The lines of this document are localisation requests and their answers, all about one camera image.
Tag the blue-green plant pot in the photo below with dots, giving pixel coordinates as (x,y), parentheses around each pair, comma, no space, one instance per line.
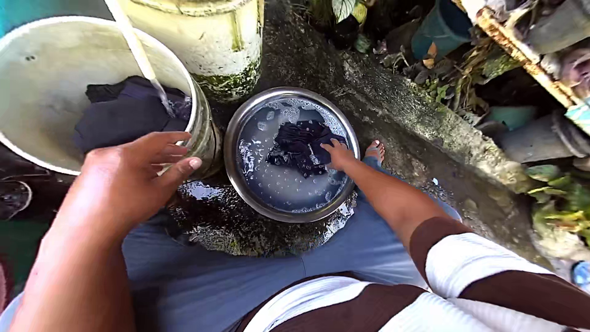
(428,34)

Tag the white pipe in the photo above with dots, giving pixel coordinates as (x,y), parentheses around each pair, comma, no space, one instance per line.
(133,44)

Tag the dark green object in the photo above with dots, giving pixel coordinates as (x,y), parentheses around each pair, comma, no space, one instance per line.
(23,249)

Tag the black patterned garment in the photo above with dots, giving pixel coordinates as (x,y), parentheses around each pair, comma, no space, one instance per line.
(299,143)

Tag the mossy yellowish white bucket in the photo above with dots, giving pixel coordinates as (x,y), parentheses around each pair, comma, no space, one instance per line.
(221,41)

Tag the person's left thumb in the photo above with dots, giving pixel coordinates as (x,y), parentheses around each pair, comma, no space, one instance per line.
(179,174)

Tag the person's left forearm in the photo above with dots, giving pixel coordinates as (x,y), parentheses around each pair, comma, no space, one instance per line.
(83,286)

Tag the wet round stone slab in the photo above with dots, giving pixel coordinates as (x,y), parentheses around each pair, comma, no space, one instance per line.
(239,235)

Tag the person's right fingers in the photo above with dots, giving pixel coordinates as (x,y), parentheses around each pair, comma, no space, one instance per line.
(330,145)

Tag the person's left fingers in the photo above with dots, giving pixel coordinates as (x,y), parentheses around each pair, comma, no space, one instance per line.
(169,154)

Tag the variegated leafy plant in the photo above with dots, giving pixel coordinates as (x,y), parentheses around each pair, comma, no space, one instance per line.
(343,9)

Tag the large white plastic bucket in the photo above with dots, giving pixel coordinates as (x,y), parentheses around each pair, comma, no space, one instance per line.
(41,69)

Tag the person's left index finger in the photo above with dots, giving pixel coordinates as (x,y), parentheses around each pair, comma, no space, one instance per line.
(171,137)

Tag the blue and white object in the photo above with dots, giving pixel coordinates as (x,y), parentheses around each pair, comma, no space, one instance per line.
(581,275)

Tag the person's right forearm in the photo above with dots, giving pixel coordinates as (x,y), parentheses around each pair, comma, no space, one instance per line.
(392,193)

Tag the person's body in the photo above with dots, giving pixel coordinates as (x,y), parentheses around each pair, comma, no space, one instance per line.
(350,304)

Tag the grey plant pot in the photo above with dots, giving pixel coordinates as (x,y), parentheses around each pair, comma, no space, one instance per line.
(534,140)

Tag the pile of dark clothes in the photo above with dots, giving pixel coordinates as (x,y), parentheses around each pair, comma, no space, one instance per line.
(122,115)

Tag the concrete curb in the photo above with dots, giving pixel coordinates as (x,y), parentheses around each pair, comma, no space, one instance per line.
(442,117)

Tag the yellow-green leafy plant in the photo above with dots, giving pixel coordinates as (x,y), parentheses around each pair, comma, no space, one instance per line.
(569,200)

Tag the grey rounded pot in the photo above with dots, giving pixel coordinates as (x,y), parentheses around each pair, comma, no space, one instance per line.
(560,30)

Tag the person's left hand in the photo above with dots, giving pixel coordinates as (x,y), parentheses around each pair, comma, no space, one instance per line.
(122,184)

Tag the rusty metal frame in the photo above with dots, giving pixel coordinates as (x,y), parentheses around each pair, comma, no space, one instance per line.
(521,53)

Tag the small teal pot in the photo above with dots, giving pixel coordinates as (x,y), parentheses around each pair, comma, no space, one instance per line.
(511,116)

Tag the person's right hand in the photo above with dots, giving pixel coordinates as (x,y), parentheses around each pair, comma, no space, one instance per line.
(343,157)

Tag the round metal basin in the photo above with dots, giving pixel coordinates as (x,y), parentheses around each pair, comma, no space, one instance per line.
(233,180)

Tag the teal container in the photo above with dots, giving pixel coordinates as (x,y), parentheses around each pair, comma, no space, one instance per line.
(41,10)

